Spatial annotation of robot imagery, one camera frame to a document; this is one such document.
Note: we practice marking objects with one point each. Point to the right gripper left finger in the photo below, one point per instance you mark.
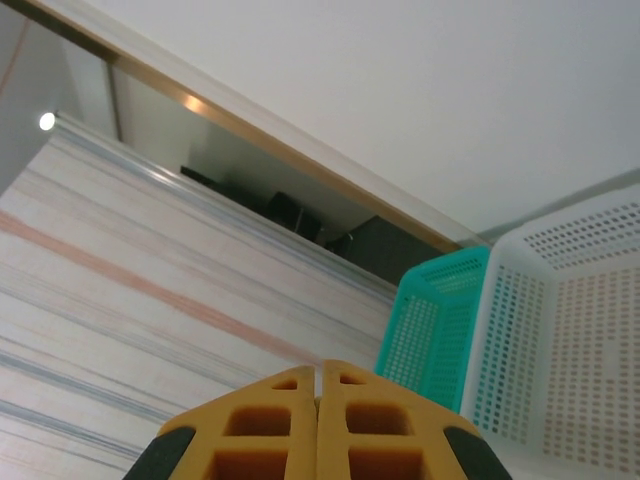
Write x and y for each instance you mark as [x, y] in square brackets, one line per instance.
[300, 425]

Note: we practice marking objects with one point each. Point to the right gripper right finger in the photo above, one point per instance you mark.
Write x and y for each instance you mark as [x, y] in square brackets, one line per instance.
[330, 425]

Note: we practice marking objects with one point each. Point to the teal plastic basket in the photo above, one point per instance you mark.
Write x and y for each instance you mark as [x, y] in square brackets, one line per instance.
[430, 320]

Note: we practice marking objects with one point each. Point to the black office chair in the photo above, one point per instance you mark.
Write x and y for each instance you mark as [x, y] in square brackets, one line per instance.
[295, 215]

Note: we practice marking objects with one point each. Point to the white plastic basket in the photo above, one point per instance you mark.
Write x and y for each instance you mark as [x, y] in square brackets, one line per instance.
[550, 350]

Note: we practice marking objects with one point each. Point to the round ceiling light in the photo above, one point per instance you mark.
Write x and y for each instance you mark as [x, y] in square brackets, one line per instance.
[47, 121]

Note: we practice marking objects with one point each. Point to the striped enclosure side panel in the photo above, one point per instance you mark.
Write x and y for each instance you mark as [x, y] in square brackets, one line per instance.
[100, 300]

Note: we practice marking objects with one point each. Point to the wooden door frame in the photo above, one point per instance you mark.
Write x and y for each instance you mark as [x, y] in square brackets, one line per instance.
[300, 164]

